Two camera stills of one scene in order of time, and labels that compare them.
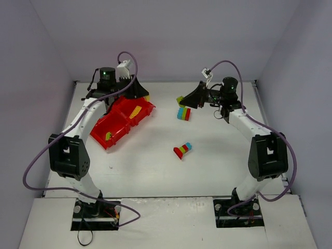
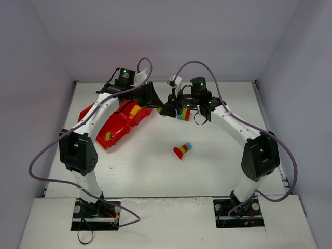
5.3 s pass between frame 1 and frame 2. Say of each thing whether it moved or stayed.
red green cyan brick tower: stayed
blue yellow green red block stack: stayed
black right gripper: moved
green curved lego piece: stayed
